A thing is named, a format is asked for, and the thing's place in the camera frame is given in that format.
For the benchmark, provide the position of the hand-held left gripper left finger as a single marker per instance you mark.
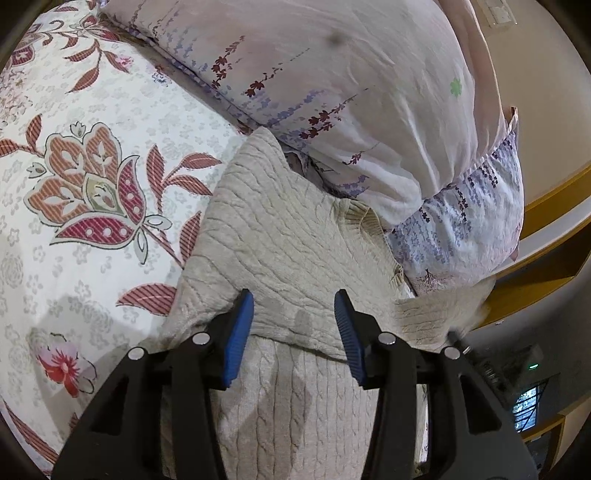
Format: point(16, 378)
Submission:
point(238, 337)

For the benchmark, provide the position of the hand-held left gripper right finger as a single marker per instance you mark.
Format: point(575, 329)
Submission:
point(348, 337)

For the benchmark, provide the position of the dark window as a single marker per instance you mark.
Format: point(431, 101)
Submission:
point(530, 404)

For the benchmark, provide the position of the lavender floral pillow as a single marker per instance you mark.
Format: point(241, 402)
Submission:
point(466, 230)

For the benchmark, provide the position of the floral print bed sheet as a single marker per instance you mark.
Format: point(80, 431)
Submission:
point(92, 277)

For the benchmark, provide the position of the pink floral pillow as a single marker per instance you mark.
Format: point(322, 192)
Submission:
point(346, 83)

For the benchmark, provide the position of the yellow wooden bed frame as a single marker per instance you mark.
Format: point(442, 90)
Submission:
point(549, 258)

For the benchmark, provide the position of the white wall switch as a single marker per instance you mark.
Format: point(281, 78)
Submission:
point(500, 10)

